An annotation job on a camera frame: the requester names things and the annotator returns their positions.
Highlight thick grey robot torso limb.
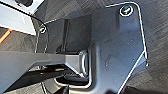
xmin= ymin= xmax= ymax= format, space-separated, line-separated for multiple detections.
xmin=0 ymin=48 xmax=92 ymax=94

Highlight orange object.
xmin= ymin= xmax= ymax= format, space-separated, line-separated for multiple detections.
xmin=0 ymin=29 xmax=14 ymax=44

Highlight round green base button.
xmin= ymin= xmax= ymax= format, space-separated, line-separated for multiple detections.
xmin=119 ymin=4 xmax=135 ymax=17
xmin=38 ymin=24 xmax=48 ymax=34

